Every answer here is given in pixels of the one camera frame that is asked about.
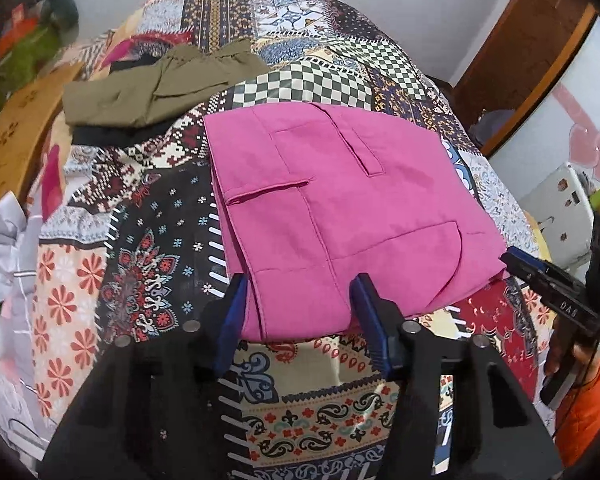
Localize pink pants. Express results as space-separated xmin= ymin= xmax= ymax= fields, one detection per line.
xmin=204 ymin=102 xmax=506 ymax=342

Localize orange sleeve right forearm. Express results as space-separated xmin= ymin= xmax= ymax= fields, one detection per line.
xmin=555 ymin=366 xmax=600 ymax=467

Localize right hand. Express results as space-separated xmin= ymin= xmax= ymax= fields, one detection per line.
xmin=543 ymin=316 xmax=600 ymax=388

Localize white power strip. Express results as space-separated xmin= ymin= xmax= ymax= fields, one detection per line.
xmin=520 ymin=162 xmax=594 ymax=270

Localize white papers pile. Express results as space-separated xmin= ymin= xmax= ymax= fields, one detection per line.
xmin=0 ymin=192 xmax=46 ymax=467

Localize black folded garment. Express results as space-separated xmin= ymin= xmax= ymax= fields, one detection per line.
xmin=71 ymin=54 xmax=176 ymax=148

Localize wooden lap table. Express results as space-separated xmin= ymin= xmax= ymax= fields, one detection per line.
xmin=0 ymin=62 xmax=83 ymax=203

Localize olive green folded pants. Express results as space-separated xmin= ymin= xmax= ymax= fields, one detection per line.
xmin=62 ymin=39 xmax=270 ymax=128

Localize red pink garment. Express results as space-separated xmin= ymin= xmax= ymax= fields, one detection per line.
xmin=98 ymin=32 xmax=193 ymax=68

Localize green bag clutter pile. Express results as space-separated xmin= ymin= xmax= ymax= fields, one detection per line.
xmin=0 ymin=0 xmax=80 ymax=111

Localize wooden door frame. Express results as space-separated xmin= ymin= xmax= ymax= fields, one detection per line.
xmin=454 ymin=0 xmax=597 ymax=156

